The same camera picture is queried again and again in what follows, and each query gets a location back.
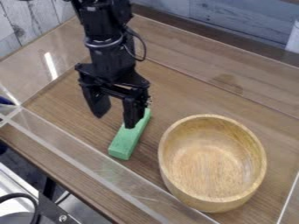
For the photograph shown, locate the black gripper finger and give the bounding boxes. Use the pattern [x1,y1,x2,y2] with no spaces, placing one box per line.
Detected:
[123,97,149,129]
[79,82,111,118]

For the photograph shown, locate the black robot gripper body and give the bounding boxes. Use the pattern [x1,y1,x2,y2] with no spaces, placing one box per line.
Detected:
[75,38,150,100]

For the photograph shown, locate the green rectangular block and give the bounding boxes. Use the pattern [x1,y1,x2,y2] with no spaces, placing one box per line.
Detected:
[107,108,151,160]

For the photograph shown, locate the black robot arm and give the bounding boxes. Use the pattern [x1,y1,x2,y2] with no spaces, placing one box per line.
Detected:
[67,0,150,129]

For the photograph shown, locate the brown wooden bowl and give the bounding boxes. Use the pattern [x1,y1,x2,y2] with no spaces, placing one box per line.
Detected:
[158,114,267,213]

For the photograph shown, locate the black metal stand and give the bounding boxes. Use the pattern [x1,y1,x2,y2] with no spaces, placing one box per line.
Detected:
[34,178,81,224]

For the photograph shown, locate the clear acrylic front wall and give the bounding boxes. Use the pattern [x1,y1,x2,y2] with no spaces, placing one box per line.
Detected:
[0,108,219,224]

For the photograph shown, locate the black cable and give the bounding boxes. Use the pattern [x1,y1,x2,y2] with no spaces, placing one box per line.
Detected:
[0,192,44,224]

